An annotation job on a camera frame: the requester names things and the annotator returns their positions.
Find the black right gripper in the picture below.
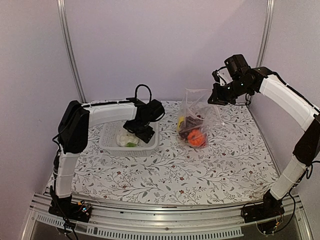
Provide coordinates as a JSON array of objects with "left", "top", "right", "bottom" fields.
[{"left": 208, "top": 77, "right": 253, "bottom": 106}]

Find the clear zip top bag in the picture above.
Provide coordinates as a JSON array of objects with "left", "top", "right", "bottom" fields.
[{"left": 176, "top": 88, "right": 224, "bottom": 148}]

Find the orange toy pumpkin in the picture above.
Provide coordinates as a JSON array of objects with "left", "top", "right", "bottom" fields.
[{"left": 187, "top": 129, "right": 206, "bottom": 148}]

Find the floral patterned table mat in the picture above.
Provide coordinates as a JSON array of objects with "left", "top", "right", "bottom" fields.
[{"left": 49, "top": 99, "right": 283, "bottom": 206}]

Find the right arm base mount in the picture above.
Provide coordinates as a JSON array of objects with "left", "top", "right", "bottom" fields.
[{"left": 240, "top": 190, "right": 285, "bottom": 235}]

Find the white perforated plastic basket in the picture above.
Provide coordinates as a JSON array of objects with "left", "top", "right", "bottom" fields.
[{"left": 98, "top": 120, "right": 159, "bottom": 157}]

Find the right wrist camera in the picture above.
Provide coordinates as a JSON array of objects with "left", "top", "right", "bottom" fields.
[{"left": 212, "top": 54, "right": 251, "bottom": 85}]

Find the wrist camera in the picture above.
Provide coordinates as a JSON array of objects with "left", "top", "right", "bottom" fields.
[
  {"left": 135, "top": 99, "right": 165, "bottom": 123},
  {"left": 212, "top": 54, "right": 251, "bottom": 85}
]

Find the aluminium front rail frame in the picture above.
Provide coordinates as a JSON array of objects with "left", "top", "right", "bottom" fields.
[{"left": 21, "top": 192, "right": 316, "bottom": 240}]

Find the dark red grape bunch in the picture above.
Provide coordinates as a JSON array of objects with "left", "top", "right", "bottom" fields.
[{"left": 177, "top": 115, "right": 204, "bottom": 141}]

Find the yellow toy mango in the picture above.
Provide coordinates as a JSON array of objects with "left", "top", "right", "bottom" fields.
[{"left": 177, "top": 116, "right": 185, "bottom": 131}]

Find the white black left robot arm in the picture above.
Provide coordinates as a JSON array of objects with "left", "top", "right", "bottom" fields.
[{"left": 52, "top": 95, "right": 165, "bottom": 217}]

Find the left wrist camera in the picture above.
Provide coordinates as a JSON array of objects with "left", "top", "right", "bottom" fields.
[{"left": 135, "top": 99, "right": 165, "bottom": 123}]

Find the left aluminium corner post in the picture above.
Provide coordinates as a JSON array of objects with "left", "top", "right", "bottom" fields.
[{"left": 56, "top": 0, "right": 87, "bottom": 103}]

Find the white toy cauliflower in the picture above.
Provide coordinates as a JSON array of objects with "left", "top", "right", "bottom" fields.
[{"left": 116, "top": 132, "right": 140, "bottom": 148}]

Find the right aluminium corner post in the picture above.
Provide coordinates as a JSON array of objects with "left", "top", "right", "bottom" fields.
[{"left": 256, "top": 0, "right": 275, "bottom": 67}]

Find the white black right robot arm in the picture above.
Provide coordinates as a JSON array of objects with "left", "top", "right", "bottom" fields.
[{"left": 208, "top": 67, "right": 320, "bottom": 218}]

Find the aluminium corner post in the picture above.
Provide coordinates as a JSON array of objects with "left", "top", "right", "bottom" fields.
[
  {"left": 256, "top": 0, "right": 275, "bottom": 67},
  {"left": 56, "top": 0, "right": 87, "bottom": 103}
]

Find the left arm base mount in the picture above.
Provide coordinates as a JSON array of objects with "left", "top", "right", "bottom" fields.
[{"left": 48, "top": 194, "right": 92, "bottom": 223}]

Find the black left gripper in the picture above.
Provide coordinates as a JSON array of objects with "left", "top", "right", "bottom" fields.
[{"left": 123, "top": 119, "right": 155, "bottom": 144}]

